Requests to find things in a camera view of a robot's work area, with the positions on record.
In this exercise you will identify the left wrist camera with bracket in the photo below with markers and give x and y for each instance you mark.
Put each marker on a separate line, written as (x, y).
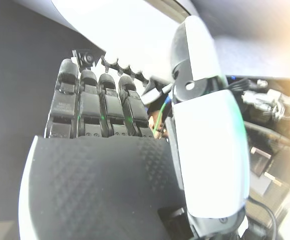
(87, 58)

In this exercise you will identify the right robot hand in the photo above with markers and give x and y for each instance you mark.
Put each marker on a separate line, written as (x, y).
(97, 187)

